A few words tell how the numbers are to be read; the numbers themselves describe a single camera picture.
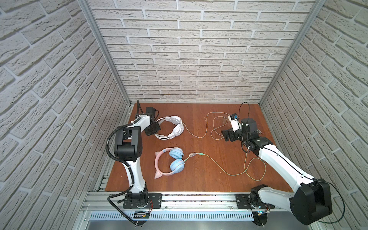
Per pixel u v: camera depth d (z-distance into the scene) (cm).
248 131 62
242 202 74
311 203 39
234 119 71
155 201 73
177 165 79
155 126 92
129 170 56
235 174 83
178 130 92
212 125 105
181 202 75
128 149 53
